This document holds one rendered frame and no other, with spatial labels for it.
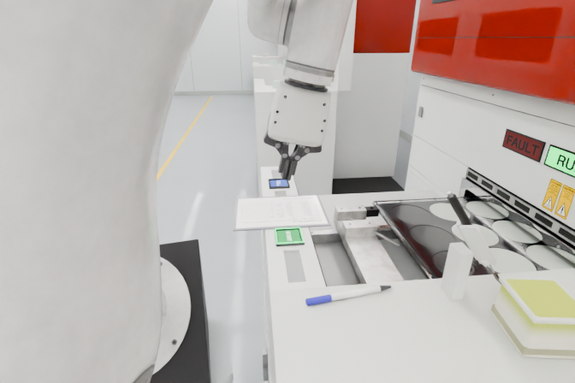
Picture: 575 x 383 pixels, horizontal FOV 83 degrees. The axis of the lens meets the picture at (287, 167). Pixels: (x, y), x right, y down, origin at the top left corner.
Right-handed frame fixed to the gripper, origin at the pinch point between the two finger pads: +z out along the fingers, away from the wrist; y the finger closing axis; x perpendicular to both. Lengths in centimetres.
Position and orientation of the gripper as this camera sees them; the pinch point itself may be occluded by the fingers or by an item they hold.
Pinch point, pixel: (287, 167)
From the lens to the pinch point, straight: 60.3
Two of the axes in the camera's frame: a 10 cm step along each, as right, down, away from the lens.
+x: 1.0, 3.7, -9.2
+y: -9.7, -1.6, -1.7
